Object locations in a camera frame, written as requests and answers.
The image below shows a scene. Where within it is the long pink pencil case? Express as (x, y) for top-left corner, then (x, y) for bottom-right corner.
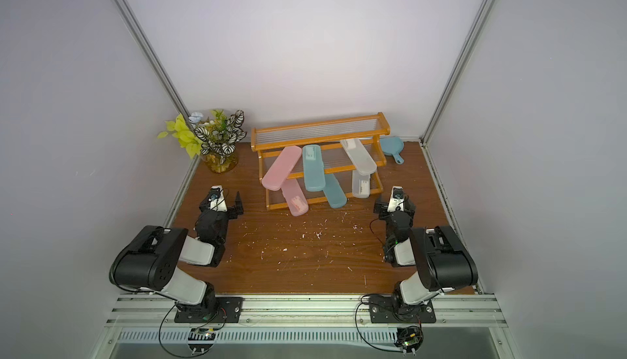
(261, 146), (302, 191)

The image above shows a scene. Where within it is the short pink pencil case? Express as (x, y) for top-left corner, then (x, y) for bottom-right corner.
(281, 179), (309, 216)

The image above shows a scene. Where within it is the long clear white pencil case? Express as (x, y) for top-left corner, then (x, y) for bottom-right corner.
(340, 139), (377, 175)

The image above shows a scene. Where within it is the long teal pencil case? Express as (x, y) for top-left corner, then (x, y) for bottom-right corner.
(302, 144), (326, 192)

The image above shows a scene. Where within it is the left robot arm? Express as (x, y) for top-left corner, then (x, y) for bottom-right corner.
(109, 185), (244, 319)

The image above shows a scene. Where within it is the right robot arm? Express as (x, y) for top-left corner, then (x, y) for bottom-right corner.
(373, 197), (478, 315)

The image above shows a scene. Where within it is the short clear white pencil case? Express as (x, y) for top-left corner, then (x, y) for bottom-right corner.
(352, 171), (371, 198)

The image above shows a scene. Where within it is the short teal pencil case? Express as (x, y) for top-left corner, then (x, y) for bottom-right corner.
(323, 174), (347, 209)

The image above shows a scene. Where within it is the orange wooden three-tier shelf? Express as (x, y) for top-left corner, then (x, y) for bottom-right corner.
(251, 112), (390, 210)

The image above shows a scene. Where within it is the potted plant in glass vase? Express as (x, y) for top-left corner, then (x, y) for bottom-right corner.
(157, 109), (248, 174)

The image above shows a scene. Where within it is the left circuit board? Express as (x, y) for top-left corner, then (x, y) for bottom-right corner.
(187, 327), (217, 357)

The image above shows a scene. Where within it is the circuit board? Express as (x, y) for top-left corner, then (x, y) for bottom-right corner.
(187, 327), (217, 357)
(394, 326), (425, 356)

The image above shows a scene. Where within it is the right circuit board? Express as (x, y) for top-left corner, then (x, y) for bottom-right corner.
(394, 326), (425, 356)

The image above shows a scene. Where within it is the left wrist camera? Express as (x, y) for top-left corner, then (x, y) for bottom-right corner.
(207, 185), (227, 212)

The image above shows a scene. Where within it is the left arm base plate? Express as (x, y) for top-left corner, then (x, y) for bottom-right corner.
(174, 296), (244, 324)

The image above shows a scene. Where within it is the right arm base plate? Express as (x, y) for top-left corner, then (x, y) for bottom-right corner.
(364, 295), (437, 324)

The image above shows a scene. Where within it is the aluminium rail frame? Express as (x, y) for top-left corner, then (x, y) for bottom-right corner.
(105, 295), (508, 345)

